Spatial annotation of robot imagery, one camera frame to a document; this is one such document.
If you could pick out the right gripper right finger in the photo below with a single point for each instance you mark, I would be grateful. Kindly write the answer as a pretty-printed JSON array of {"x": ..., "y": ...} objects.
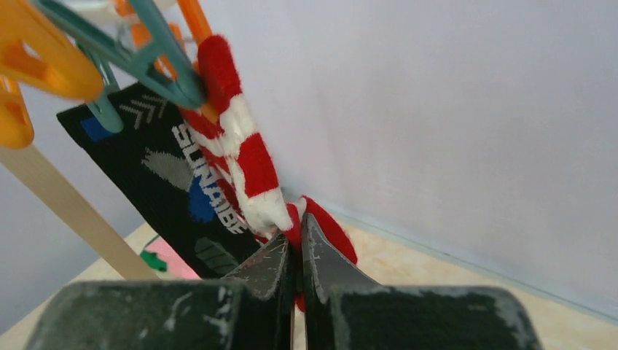
[{"x": 347, "y": 309}]

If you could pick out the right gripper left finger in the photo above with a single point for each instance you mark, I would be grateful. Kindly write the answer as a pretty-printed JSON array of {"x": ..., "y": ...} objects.
[{"x": 249, "y": 308}]

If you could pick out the red white striped sock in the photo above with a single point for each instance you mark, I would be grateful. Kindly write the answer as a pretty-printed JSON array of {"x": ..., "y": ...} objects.
[{"x": 235, "y": 148}]

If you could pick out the white round clip hanger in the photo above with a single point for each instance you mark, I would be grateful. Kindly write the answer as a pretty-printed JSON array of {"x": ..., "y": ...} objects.
[{"x": 68, "y": 49}]

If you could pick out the pink cloth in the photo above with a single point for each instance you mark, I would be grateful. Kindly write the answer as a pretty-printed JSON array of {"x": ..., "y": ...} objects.
[{"x": 176, "y": 266}]

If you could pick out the wooden drying rack frame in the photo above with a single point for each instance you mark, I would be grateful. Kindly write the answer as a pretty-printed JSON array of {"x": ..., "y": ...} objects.
[{"x": 48, "y": 184}]

